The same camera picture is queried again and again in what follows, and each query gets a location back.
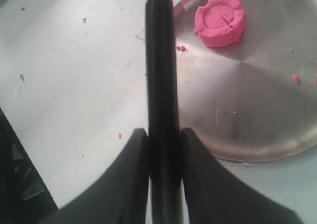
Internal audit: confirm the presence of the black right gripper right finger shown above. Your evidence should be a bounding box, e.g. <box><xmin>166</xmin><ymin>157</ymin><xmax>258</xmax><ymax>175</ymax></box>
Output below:
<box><xmin>181</xmin><ymin>128</ymin><xmax>317</xmax><ymax>224</ymax></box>

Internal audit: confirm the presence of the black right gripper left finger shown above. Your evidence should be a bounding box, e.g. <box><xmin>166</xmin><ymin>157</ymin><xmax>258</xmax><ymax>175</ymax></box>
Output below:
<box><xmin>58</xmin><ymin>128</ymin><xmax>149</xmax><ymax>224</ymax></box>

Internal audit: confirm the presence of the black knife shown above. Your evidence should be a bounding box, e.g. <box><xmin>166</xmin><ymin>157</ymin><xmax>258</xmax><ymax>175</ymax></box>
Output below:
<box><xmin>145</xmin><ymin>0</ymin><xmax>183</xmax><ymax>224</ymax></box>

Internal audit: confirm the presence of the pink clay lump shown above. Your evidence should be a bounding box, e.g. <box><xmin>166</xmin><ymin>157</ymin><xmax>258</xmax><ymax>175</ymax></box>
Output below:
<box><xmin>194</xmin><ymin>0</ymin><xmax>246</xmax><ymax>48</ymax></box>

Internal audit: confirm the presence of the round steel plate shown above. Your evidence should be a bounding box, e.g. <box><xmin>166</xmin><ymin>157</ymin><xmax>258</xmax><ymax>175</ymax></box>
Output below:
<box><xmin>175</xmin><ymin>0</ymin><xmax>317</xmax><ymax>163</ymax></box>

